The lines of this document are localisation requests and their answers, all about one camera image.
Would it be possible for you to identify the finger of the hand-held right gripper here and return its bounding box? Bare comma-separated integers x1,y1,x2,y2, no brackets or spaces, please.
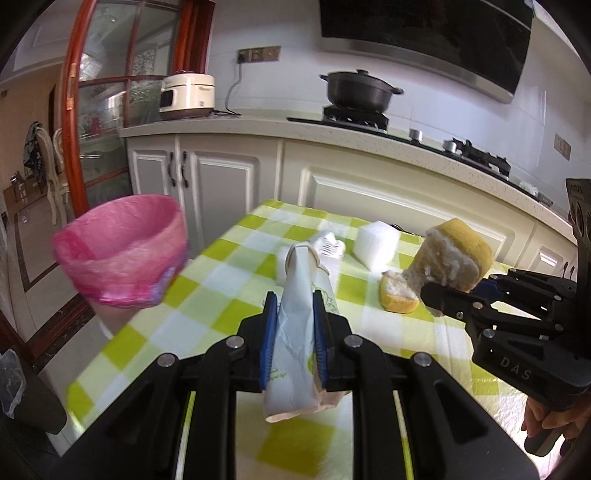
472,270,579,302
419,281,509,325

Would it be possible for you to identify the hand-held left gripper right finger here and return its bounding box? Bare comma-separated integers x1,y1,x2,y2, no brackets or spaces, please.
311,291,533,480

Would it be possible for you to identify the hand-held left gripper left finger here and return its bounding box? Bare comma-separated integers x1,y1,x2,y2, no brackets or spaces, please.
58,291,280,480

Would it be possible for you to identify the large yellow bread piece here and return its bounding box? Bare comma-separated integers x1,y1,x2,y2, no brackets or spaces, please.
403,218,495,293

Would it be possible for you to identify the beige trash can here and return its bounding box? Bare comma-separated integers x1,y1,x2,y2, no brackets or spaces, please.
90,299,136,341

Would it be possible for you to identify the pink-lined trash bin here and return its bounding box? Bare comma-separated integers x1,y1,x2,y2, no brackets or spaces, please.
52,195,190,309

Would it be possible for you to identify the person's right hand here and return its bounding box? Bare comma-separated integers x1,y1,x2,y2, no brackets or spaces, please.
524,396,591,440

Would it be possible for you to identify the white lower cabinet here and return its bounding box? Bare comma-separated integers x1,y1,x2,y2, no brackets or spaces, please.
522,222,579,280

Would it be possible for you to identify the small yellow bread piece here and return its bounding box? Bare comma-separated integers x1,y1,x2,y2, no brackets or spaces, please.
379,271,422,315

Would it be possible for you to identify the green checkered tablecloth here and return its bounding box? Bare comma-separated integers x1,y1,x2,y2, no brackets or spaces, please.
67,199,578,480

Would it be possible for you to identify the white foam block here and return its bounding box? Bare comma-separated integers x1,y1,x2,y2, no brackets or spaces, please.
353,220,402,273

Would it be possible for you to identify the wide white cabinet panel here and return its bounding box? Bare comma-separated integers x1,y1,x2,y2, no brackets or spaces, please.
283,138,539,269

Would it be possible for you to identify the black gas stove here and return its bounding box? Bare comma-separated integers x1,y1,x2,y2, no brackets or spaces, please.
286,104,555,206

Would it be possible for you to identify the white double door cabinet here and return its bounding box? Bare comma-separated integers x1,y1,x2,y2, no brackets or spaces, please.
127,136,282,256

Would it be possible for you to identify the black cooking pot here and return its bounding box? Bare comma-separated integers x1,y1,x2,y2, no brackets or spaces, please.
320,69,404,113

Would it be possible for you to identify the dark round bin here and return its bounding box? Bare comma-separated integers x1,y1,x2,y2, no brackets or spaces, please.
14,367,68,435

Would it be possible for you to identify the white rice cooker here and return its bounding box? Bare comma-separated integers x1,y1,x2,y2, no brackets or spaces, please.
159,70,217,121

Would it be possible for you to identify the clear plastic bag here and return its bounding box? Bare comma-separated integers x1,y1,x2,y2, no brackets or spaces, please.
0,348,27,419

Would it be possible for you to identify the black range hood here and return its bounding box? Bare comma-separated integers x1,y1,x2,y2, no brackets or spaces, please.
318,0,534,105

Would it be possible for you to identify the cardboard box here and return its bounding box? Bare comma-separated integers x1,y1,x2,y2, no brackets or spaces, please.
4,171,34,205

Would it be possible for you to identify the red wooden glass door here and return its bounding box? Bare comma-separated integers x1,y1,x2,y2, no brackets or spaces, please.
60,0,218,223

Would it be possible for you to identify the dark patterned cloth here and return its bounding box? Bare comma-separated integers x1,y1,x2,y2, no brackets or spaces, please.
23,121,48,185

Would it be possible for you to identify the black power cable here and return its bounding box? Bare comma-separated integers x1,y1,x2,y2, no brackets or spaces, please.
215,59,243,117

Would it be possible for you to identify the wall outlet plate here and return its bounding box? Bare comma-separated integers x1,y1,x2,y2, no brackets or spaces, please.
237,45,281,64

